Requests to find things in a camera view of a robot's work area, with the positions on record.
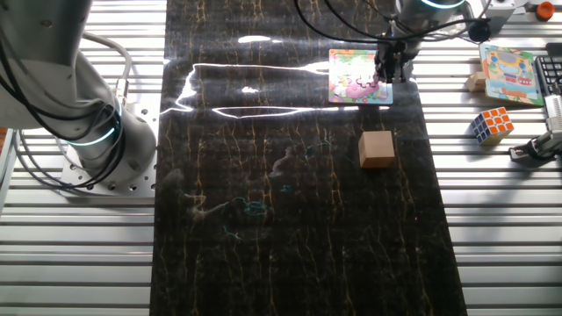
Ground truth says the grey metal box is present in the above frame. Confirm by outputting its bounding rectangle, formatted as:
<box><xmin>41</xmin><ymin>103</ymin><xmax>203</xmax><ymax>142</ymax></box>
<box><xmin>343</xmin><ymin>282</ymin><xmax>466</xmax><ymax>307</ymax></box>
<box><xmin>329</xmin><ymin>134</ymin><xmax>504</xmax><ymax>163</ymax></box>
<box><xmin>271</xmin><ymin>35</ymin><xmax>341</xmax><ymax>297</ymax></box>
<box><xmin>480</xmin><ymin>0</ymin><xmax>530</xmax><ymax>32</ymax></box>

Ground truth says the bus puzzle board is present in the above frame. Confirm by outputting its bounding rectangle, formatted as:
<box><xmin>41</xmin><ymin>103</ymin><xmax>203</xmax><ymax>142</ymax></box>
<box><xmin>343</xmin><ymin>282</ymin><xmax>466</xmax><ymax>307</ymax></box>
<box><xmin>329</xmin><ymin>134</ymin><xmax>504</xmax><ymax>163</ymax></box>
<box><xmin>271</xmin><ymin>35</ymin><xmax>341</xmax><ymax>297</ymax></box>
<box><xmin>478</xmin><ymin>42</ymin><xmax>544</xmax><ymax>107</ymax></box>

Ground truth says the pink puzzle piece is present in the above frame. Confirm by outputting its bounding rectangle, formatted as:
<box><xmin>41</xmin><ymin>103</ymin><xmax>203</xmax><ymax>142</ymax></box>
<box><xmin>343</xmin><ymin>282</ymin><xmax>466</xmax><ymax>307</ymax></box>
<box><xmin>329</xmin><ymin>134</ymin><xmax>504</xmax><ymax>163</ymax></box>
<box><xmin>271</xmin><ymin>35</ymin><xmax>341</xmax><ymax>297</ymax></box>
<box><xmin>356</xmin><ymin>75</ymin><xmax>382</xmax><ymax>94</ymax></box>

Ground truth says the black cable bundle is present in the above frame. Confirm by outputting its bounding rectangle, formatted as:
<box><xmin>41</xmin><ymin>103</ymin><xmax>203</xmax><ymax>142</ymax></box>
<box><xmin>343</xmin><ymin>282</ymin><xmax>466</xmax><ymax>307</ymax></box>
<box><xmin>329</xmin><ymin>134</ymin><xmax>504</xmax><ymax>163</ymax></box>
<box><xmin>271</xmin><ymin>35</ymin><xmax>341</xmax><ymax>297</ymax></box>
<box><xmin>0</xmin><ymin>25</ymin><xmax>128</xmax><ymax>190</ymax></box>

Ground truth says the thick black cable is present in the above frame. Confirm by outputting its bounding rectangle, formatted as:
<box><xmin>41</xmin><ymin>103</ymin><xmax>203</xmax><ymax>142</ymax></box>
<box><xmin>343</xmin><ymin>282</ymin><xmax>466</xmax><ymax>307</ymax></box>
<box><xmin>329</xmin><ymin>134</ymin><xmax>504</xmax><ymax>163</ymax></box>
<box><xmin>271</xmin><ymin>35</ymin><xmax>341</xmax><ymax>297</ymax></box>
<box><xmin>292</xmin><ymin>0</ymin><xmax>387</xmax><ymax>45</ymax></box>

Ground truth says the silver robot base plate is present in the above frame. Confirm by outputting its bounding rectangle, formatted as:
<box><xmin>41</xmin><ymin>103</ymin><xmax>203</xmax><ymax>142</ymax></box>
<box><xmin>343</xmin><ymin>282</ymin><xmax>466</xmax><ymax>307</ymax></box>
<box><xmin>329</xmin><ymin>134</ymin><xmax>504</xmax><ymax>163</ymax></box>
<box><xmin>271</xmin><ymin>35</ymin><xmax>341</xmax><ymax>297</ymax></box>
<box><xmin>59</xmin><ymin>98</ymin><xmax>160</xmax><ymax>198</ymax></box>

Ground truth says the black marble mat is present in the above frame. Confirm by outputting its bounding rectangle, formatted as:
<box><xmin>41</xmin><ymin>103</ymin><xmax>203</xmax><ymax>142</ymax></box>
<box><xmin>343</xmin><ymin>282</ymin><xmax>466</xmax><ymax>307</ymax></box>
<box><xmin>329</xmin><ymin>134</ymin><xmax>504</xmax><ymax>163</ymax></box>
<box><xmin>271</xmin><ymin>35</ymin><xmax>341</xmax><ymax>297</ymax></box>
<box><xmin>148</xmin><ymin>0</ymin><xmax>469</xmax><ymax>316</ymax></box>

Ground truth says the silver camera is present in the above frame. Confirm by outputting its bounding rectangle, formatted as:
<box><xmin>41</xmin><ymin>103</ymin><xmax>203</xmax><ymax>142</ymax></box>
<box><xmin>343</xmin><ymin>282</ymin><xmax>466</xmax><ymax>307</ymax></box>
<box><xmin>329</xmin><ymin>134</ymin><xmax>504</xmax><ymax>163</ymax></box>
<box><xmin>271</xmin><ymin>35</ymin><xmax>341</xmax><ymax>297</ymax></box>
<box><xmin>543</xmin><ymin>94</ymin><xmax>562</xmax><ymax>133</ymax></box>

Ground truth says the thin black cable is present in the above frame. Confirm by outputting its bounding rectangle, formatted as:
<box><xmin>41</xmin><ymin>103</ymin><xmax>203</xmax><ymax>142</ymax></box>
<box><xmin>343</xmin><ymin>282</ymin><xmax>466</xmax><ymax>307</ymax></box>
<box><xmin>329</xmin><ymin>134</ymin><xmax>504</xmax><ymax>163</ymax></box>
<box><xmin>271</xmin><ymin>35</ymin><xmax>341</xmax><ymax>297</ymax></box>
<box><xmin>323</xmin><ymin>0</ymin><xmax>479</xmax><ymax>43</ymax></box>

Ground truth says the small wooden block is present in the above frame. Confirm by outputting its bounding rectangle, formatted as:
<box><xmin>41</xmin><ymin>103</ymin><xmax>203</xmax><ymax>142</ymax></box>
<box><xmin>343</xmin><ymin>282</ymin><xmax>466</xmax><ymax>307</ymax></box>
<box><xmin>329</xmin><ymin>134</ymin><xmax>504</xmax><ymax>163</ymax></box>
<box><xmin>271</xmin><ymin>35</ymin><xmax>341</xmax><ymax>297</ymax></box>
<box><xmin>465</xmin><ymin>69</ymin><xmax>487</xmax><ymax>93</ymax></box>

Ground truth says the grey base cable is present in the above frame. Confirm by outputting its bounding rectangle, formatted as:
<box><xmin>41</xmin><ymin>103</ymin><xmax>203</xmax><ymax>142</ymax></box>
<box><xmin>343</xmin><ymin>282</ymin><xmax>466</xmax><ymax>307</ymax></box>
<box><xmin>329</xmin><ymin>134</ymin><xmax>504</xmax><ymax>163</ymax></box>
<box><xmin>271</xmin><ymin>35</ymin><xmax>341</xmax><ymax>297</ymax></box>
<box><xmin>78</xmin><ymin>30</ymin><xmax>133</xmax><ymax>106</ymax></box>

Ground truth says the wooden cube block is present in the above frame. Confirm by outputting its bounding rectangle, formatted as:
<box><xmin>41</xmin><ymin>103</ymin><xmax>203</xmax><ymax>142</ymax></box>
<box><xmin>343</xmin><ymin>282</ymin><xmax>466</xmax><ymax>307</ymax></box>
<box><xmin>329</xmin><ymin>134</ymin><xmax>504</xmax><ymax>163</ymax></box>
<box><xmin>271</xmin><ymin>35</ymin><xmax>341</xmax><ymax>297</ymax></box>
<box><xmin>357</xmin><ymin>129</ymin><xmax>396</xmax><ymax>170</ymax></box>

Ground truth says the Rubik's cube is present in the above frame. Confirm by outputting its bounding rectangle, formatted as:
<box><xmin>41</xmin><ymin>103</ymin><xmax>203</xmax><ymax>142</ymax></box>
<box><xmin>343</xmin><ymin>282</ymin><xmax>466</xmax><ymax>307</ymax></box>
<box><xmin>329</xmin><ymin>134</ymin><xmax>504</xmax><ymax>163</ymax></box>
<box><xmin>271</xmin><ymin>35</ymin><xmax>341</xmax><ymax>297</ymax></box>
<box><xmin>469</xmin><ymin>106</ymin><xmax>515</xmax><ymax>147</ymax></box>

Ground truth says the black keyboard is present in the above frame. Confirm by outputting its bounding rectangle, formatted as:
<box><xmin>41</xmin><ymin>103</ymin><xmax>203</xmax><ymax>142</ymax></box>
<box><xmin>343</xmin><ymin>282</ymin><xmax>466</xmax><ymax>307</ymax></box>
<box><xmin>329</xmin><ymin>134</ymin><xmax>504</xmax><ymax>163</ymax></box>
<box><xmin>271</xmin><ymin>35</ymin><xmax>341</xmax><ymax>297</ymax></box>
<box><xmin>533</xmin><ymin>42</ymin><xmax>562</xmax><ymax>97</ymax></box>

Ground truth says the butterfly puzzle board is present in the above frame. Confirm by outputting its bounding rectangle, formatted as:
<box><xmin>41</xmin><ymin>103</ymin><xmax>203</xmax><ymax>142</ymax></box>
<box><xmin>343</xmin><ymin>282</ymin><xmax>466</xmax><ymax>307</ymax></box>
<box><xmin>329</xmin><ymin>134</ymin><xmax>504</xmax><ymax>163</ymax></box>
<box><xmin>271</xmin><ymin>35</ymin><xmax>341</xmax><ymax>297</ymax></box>
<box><xmin>328</xmin><ymin>47</ymin><xmax>394</xmax><ymax>105</ymax></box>

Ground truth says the orange round button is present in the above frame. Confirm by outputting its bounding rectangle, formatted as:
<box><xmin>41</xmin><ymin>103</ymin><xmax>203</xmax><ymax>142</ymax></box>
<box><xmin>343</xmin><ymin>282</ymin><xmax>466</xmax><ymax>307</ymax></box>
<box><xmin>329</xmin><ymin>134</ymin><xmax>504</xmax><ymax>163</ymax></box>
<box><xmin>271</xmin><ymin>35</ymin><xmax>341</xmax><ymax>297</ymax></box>
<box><xmin>535</xmin><ymin>1</ymin><xmax>556</xmax><ymax>22</ymax></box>

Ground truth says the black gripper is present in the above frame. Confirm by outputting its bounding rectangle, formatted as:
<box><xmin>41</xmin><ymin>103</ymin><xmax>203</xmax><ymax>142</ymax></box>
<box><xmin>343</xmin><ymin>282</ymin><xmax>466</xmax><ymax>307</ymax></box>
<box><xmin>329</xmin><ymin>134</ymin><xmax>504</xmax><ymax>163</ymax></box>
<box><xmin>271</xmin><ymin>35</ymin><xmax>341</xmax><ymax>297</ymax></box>
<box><xmin>374</xmin><ymin>32</ymin><xmax>416</xmax><ymax>84</ymax></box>

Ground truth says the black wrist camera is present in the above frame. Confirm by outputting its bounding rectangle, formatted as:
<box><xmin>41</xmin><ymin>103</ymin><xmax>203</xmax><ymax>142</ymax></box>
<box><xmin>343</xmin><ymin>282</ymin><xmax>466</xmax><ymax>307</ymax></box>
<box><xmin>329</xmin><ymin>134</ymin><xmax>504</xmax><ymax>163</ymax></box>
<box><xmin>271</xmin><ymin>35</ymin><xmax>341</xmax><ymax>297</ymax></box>
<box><xmin>466</xmin><ymin>18</ymin><xmax>492</xmax><ymax>44</ymax></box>

